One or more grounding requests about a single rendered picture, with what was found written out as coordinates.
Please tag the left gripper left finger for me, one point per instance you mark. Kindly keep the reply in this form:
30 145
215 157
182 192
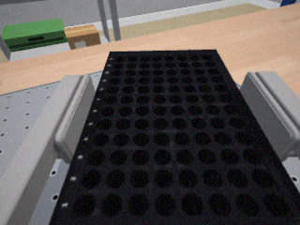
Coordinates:
54 135

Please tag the grey perforated metal plate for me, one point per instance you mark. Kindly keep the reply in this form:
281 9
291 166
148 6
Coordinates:
19 110

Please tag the black well plate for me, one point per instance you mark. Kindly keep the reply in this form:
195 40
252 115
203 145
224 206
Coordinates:
180 107

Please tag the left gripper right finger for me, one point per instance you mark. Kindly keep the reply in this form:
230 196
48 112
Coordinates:
277 109

